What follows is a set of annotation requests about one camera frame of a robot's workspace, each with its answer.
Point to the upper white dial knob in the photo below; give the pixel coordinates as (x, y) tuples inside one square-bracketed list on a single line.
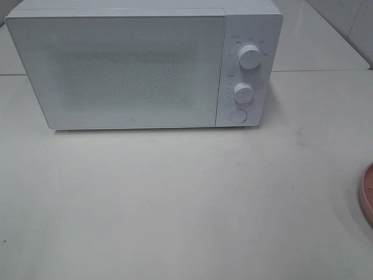
[(249, 56)]

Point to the white dial knob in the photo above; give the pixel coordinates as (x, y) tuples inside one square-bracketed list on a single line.
[(249, 56), (243, 93)]

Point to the white microwave door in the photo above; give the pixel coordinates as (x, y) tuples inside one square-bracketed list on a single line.
[(137, 72)]

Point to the round white door button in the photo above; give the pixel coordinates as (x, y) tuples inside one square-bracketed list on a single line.
[(238, 116)]

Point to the white microwave oven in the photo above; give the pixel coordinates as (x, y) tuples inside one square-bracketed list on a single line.
[(245, 22)]

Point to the pink round plate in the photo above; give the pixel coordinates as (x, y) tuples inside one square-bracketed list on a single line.
[(365, 195)]

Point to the lower white dial knob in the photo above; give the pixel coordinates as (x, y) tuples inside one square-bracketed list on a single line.
[(243, 93)]

